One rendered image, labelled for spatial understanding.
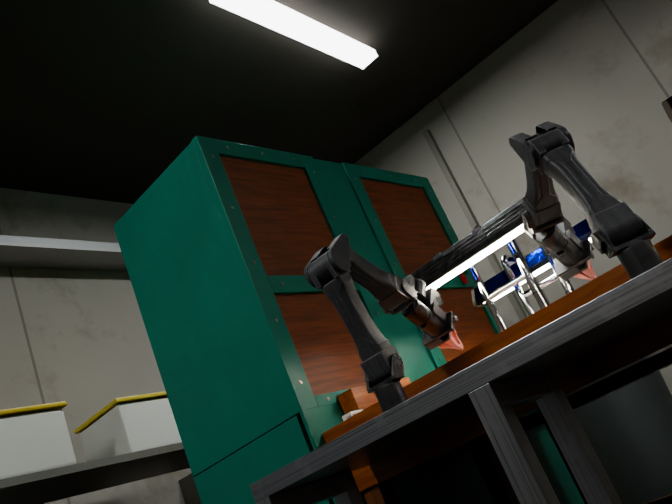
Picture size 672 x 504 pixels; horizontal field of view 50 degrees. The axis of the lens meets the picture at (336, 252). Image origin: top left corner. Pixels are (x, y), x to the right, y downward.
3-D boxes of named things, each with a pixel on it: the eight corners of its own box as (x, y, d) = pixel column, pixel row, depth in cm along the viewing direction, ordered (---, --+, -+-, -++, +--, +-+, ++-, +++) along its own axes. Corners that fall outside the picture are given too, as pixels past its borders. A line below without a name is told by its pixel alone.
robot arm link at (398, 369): (370, 369, 166) (356, 371, 161) (398, 352, 161) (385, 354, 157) (381, 394, 164) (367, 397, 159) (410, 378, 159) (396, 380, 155)
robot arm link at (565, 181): (611, 260, 132) (527, 156, 154) (644, 245, 132) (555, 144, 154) (611, 239, 127) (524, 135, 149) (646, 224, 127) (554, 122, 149)
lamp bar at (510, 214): (550, 204, 188) (537, 182, 190) (384, 314, 222) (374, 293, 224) (562, 207, 194) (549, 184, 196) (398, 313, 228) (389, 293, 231)
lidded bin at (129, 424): (167, 465, 350) (153, 417, 359) (215, 436, 331) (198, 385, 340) (85, 485, 314) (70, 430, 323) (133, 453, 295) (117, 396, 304)
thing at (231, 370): (302, 410, 198) (196, 134, 231) (192, 477, 229) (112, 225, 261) (522, 362, 302) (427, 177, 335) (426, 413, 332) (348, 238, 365)
